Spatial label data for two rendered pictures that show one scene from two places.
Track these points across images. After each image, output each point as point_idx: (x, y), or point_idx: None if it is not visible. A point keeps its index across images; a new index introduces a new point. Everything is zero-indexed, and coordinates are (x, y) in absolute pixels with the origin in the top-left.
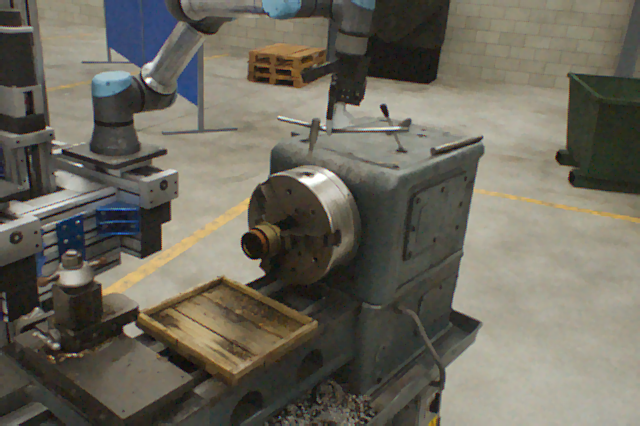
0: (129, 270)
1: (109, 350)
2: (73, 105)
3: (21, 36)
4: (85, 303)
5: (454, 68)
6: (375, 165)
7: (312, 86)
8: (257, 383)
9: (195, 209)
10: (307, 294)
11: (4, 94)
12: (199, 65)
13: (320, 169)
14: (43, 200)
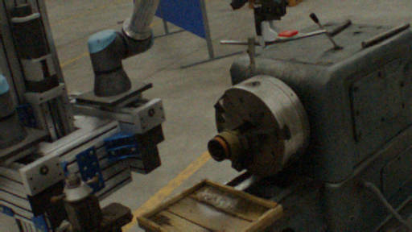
0: (161, 186)
1: None
2: None
3: (32, 22)
4: (88, 213)
5: None
6: (311, 65)
7: (305, 2)
8: None
9: (211, 126)
10: (281, 184)
11: (27, 65)
12: (202, 6)
13: (266, 76)
14: (65, 139)
